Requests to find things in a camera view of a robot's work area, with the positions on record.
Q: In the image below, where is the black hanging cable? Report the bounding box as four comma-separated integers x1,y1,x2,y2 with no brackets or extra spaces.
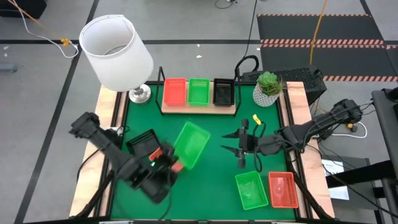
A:
233,0,260,82

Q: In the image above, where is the black crossbar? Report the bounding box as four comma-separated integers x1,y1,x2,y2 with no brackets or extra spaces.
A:
325,160,398,189

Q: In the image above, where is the black slotted plastic basket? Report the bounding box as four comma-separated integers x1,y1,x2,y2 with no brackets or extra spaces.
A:
126,128,162,158
213,78,236,108

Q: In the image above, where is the yellow hanging cable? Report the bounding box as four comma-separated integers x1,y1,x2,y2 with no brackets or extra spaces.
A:
309,0,328,65

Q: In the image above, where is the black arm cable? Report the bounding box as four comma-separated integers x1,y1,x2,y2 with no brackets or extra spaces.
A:
251,123,267,174
158,186,174,220

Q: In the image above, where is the green slotted plastic basket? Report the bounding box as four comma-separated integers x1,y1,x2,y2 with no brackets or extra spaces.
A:
187,78,211,107
172,120,211,170
234,170,269,211

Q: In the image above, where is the white shade table lamp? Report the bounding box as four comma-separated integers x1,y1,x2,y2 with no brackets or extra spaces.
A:
78,14,154,104

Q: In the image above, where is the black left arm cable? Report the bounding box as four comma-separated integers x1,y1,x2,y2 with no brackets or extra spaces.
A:
158,186,174,220

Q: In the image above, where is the white paper sheet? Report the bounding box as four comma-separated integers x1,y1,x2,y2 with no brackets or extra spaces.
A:
322,158,351,201

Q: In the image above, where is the white power cable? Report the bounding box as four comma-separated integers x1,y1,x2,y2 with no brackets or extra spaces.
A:
331,120,368,139

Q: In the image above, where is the black diagonal frame strut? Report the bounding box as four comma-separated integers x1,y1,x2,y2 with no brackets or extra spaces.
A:
74,146,124,218
287,160,332,219

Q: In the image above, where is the grey cylinder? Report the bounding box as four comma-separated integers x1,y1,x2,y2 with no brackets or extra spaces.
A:
0,63,19,74

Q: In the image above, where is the black aluminium table frame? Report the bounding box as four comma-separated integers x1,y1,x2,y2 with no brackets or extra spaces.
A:
93,81,312,224

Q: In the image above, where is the black perforated computer case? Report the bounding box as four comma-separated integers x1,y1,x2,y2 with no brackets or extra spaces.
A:
241,65,328,105

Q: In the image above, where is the black hazard-striped floor mat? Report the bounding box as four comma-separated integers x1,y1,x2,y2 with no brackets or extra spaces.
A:
256,13,386,45
259,43,398,83

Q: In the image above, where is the green table mat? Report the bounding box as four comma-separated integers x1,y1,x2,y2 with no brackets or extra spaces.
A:
110,83,296,220

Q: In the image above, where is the white floor cable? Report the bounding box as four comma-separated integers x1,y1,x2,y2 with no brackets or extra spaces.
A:
11,0,80,59

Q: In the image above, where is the red-orange slotted plastic basket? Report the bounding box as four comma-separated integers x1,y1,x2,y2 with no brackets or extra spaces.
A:
163,77,187,107
267,170,299,209
148,146,185,174

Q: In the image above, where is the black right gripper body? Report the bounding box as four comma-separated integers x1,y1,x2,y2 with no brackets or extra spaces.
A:
238,119,261,169

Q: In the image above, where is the succulent in patterned white pot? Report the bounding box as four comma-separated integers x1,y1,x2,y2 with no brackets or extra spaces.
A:
252,70,284,108

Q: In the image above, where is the wooden shelf with black frame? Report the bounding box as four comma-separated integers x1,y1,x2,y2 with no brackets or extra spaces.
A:
154,66,244,118

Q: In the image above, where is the light wooden side board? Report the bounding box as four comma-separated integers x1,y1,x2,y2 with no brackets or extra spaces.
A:
68,84,127,218
279,81,336,218

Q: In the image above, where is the orange cord with yellow connector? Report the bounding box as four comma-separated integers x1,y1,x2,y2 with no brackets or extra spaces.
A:
5,0,71,48

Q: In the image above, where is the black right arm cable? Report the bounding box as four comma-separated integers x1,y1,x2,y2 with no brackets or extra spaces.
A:
251,123,267,174

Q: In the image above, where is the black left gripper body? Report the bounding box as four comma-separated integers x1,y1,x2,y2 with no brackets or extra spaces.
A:
152,142,177,174

